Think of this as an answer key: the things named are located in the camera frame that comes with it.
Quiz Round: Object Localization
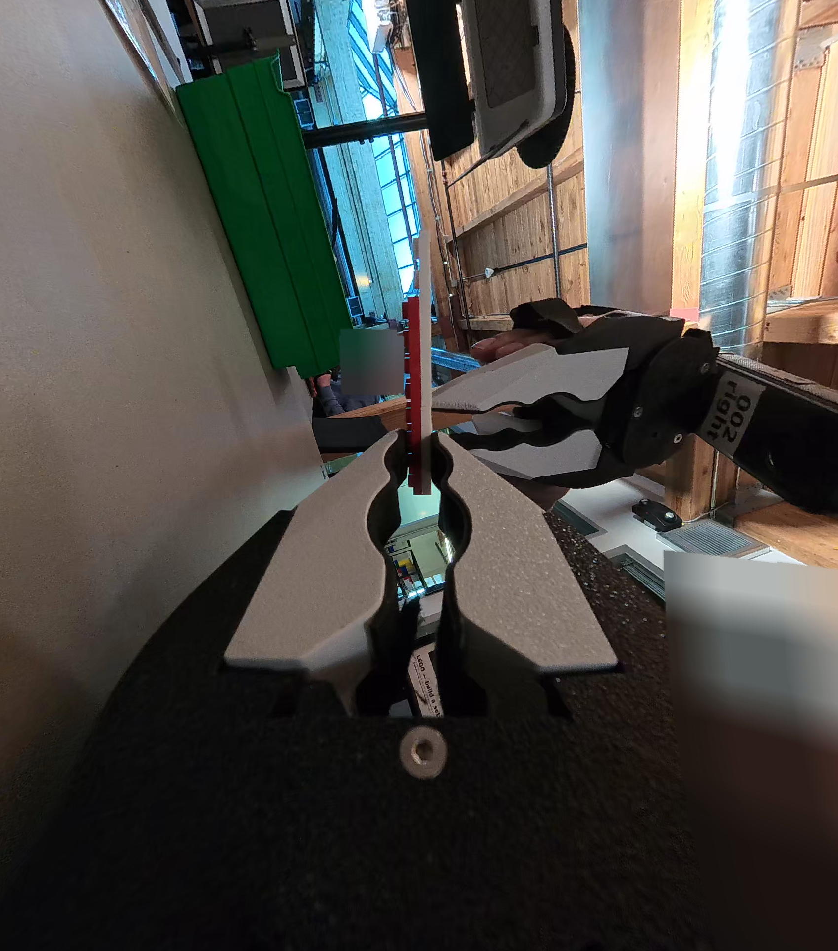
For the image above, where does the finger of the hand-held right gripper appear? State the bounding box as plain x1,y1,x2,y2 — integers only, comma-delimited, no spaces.
430,343,631,414
456,412,606,482

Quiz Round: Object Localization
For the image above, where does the spiral metal duct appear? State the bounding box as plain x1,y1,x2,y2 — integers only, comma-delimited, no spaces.
700,0,800,358

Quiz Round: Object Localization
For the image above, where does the metal vent grille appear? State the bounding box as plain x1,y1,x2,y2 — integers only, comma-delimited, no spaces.
660,519,769,560

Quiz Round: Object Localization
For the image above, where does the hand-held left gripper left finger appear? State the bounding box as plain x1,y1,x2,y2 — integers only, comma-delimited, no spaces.
224,429,405,716

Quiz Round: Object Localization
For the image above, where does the green plastic bin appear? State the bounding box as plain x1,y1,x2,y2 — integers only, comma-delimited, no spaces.
175,55,355,380

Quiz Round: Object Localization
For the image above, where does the red and white lego plate assembly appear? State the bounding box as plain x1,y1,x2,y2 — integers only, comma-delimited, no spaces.
400,230,436,497

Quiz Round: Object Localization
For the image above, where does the small black box device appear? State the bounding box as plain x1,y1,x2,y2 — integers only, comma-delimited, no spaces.
630,498,687,533

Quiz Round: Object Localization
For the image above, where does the person's right hand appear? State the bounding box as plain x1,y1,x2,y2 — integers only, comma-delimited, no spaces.
471,330,560,361

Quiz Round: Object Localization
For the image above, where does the black metal pole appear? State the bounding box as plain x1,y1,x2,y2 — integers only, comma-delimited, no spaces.
300,111,431,151

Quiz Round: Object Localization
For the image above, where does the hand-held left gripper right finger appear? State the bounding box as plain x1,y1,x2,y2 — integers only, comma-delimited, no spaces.
428,431,621,683

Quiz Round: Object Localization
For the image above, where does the grey panel device with black disc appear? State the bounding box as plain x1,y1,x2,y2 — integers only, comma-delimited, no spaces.
404,0,577,170

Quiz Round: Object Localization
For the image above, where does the rectangular sheet metal duct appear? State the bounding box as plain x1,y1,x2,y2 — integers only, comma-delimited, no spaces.
578,0,681,315

